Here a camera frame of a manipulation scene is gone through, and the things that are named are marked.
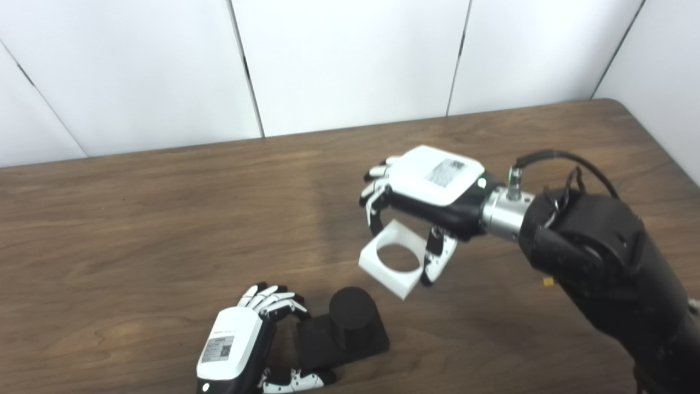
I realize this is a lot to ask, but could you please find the white square piece with hole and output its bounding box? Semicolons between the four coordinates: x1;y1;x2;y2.
358;219;433;300

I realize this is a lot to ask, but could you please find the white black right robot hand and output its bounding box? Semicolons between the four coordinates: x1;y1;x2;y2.
359;145;495;287

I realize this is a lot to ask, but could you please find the black peg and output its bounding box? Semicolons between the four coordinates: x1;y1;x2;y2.
296;287;390;370

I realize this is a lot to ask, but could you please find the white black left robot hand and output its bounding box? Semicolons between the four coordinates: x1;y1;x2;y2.
196;282;337;394

